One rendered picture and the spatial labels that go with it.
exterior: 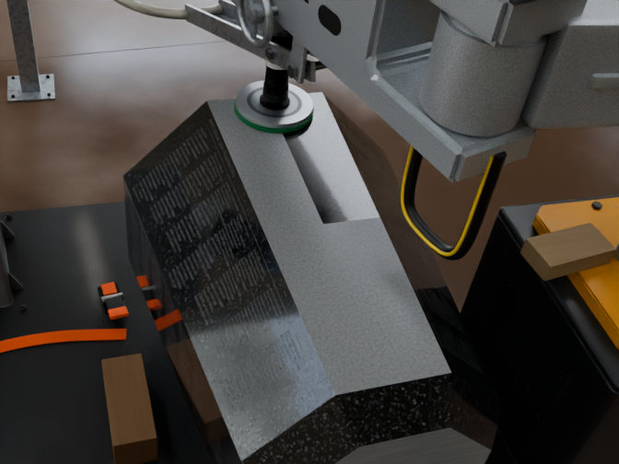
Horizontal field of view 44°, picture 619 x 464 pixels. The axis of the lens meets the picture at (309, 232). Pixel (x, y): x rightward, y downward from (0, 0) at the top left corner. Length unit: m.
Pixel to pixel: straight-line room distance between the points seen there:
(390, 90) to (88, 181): 1.88
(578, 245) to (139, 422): 1.26
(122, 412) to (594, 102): 1.50
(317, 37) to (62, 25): 2.68
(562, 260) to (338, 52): 0.72
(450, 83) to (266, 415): 0.73
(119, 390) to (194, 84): 1.84
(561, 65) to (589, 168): 2.37
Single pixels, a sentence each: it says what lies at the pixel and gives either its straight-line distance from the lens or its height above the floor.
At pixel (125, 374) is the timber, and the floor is 0.14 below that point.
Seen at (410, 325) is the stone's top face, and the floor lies 0.83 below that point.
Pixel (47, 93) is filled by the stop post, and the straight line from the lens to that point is 3.67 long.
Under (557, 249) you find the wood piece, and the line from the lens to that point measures 1.91.
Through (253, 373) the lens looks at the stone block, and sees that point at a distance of 1.63.
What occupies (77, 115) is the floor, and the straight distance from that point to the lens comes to 3.55.
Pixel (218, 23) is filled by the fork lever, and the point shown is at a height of 0.99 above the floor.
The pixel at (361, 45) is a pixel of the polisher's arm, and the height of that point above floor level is 1.29.
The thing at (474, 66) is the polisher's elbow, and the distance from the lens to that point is 1.34.
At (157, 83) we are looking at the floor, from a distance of 3.75.
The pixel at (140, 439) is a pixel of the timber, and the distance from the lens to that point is 2.23.
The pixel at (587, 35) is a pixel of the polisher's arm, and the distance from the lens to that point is 1.39.
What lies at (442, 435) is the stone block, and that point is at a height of 0.74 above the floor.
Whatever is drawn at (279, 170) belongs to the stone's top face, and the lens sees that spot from 1.93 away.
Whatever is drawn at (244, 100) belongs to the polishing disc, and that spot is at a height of 0.85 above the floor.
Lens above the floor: 2.03
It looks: 43 degrees down
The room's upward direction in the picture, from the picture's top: 9 degrees clockwise
